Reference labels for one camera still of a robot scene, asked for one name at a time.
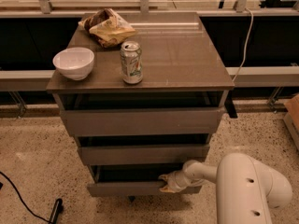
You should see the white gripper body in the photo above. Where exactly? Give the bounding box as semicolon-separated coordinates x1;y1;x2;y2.
167;171;191;192

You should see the grey bottom drawer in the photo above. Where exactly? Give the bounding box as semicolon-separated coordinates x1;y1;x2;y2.
86;163;203;198

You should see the grey drawer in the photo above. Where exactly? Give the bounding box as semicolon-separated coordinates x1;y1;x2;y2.
86;163;203;198
78;144;209;165
61;108;224;136

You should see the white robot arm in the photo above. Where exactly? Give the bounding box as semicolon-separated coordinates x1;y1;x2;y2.
160;153;292;224

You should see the grey middle drawer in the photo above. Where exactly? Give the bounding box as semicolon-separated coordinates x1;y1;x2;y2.
78;144;209;165

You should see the grey top drawer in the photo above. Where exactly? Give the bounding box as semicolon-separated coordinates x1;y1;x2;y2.
61;108;224;136

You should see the grey drawer cabinet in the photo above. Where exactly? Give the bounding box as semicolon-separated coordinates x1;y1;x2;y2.
46;11;235;190

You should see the green white soda can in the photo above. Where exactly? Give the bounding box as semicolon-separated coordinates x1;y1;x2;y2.
121;41;143;84

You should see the cardboard box at right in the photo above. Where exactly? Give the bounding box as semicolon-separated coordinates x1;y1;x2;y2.
283;94;299;150

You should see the white bowl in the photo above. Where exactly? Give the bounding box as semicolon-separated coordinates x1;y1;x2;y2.
52;47;94;80

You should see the yellow brown chip bag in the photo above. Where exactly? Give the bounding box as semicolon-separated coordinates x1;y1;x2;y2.
78;8;136;48

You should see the black floor cable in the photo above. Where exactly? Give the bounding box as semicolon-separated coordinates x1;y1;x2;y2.
0;170;54;224

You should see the white cable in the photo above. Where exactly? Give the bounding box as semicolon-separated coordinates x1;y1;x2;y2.
231;7;255;83

